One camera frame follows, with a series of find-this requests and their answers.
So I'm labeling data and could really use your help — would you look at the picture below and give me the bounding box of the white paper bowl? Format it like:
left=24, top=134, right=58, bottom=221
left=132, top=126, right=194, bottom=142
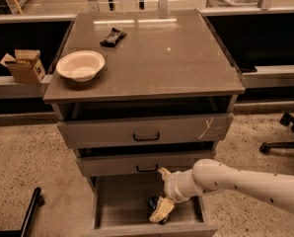
left=56, top=50, right=106, bottom=82

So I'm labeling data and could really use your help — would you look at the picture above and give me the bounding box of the black metal leg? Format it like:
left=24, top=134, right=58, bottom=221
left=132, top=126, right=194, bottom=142
left=0, top=187, right=45, bottom=237

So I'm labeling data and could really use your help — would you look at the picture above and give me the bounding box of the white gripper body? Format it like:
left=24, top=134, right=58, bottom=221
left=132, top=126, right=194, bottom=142
left=164, top=170, right=200, bottom=203

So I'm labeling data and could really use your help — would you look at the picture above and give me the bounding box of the small cardboard box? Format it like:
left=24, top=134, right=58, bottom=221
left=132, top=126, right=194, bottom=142
left=0, top=49, right=45, bottom=84

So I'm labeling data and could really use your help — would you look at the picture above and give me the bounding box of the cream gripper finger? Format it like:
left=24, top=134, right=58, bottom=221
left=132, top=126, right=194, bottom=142
left=149, top=197, right=175, bottom=223
left=157, top=168, right=171, bottom=182

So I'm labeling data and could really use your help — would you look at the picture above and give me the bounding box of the grey top drawer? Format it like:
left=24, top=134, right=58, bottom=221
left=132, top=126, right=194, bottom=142
left=58, top=113, right=234, bottom=149

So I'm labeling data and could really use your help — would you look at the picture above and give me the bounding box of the black snack wrapper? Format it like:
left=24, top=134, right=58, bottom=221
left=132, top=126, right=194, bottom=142
left=100, top=28, right=126, bottom=47

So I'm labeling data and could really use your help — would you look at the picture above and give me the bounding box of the grey open bottom drawer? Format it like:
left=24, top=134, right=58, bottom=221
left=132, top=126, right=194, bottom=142
left=86, top=173, right=217, bottom=237

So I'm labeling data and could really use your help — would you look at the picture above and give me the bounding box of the grey middle drawer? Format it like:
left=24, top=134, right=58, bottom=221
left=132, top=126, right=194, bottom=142
left=76, top=150, right=215, bottom=177

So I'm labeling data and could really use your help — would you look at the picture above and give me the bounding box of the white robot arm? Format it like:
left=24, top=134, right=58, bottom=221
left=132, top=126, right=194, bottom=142
left=149, top=159, right=294, bottom=223

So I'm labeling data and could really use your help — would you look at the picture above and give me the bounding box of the grey drawer cabinet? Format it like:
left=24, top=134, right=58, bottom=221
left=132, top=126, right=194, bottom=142
left=42, top=9, right=246, bottom=237

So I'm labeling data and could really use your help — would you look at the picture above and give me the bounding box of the blue pepsi can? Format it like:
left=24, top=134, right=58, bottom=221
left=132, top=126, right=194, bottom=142
left=147, top=197, right=169, bottom=225

